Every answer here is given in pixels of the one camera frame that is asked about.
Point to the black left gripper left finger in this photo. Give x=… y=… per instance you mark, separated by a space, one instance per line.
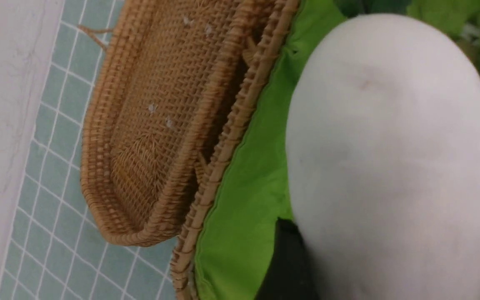
x=289 y=275

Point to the white radish with leaves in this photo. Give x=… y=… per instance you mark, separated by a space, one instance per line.
x=383 y=156

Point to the woven rattan basket green lining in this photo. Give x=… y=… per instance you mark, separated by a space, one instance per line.
x=236 y=228

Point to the checkered teal tablecloth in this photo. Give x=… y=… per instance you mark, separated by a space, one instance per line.
x=55 y=251

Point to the woven rattan basket lid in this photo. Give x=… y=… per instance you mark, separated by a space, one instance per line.
x=177 y=78

